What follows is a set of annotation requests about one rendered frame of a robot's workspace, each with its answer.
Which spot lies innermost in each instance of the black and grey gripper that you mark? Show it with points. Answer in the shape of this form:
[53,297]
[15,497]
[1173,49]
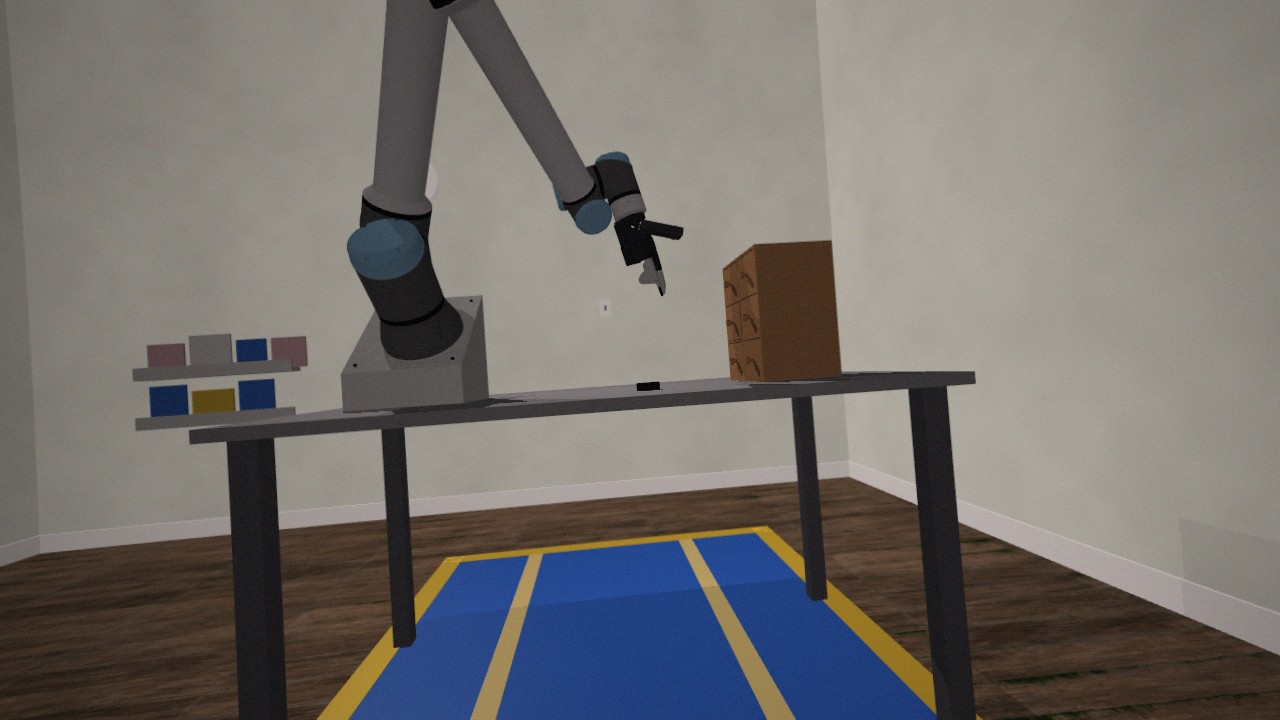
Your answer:
[636,245]

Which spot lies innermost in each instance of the brown wooden chest of drawers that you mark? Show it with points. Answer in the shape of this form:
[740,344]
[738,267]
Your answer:
[797,310]

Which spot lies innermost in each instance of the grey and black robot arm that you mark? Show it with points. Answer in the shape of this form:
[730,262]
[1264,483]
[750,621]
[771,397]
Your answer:
[389,255]

